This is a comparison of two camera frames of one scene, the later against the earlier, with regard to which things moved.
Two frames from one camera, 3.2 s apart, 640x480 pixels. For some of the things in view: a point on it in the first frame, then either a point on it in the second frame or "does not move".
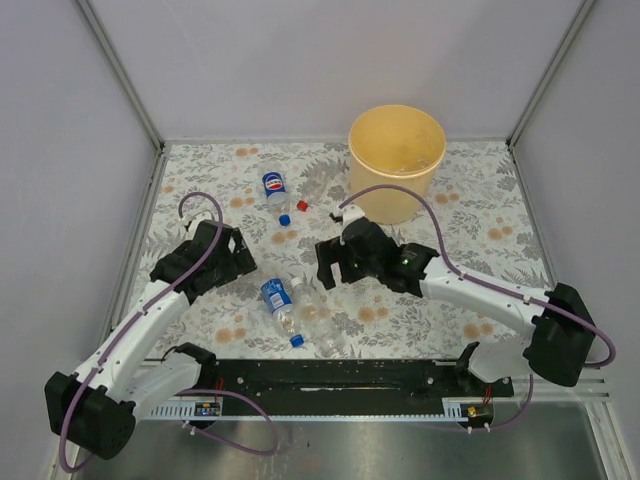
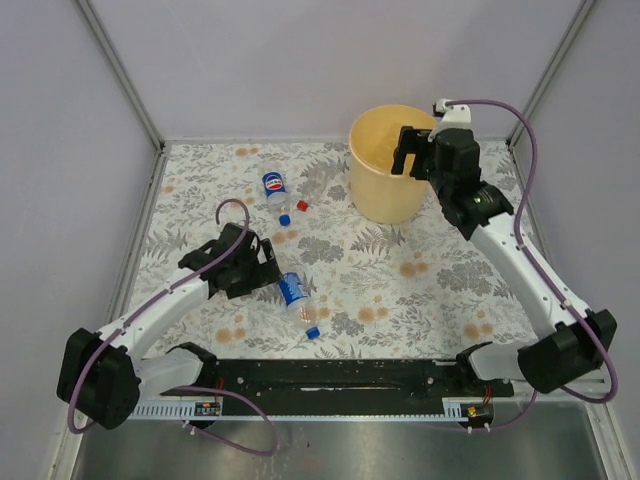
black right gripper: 333,250 to 410,142
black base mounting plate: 424,382 does not move
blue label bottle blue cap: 280,305 to 301,308
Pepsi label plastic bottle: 277,196 does not move
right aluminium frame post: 582,11 does not move
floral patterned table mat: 285,197 does not move
